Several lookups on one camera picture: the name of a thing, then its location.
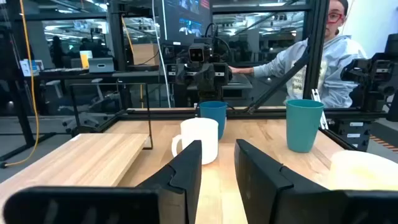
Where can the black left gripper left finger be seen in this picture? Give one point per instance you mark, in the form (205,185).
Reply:
(93,205)

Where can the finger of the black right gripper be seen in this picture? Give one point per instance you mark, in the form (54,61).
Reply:
(223,74)
(184,74)

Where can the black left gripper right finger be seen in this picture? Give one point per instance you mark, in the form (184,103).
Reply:
(280,202)

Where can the dark blue cup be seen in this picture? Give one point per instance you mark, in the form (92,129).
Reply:
(214,115)

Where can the white mug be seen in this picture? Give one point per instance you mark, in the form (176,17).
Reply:
(199,140)

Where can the teal green cup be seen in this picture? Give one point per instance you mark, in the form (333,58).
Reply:
(303,127)

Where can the yellow mug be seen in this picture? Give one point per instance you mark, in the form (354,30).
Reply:
(360,171)

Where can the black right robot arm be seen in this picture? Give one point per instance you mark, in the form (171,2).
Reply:
(210,95)

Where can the grey desk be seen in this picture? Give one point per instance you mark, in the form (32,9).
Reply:
(149,74)

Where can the cardboard box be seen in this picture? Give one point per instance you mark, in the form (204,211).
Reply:
(145,54)

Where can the black computer monitor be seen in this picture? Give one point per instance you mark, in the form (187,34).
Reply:
(186,18)

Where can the grey box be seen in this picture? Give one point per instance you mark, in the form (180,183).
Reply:
(101,65)

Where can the white office chair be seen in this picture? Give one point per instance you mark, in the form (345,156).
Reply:
(93,115)

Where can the black stand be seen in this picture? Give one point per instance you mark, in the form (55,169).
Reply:
(21,118)

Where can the person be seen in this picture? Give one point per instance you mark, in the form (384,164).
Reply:
(57,51)
(339,62)

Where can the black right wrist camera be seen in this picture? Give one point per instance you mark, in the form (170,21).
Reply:
(199,53)

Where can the black aluminium rig frame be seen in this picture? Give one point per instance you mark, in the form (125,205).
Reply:
(267,114)

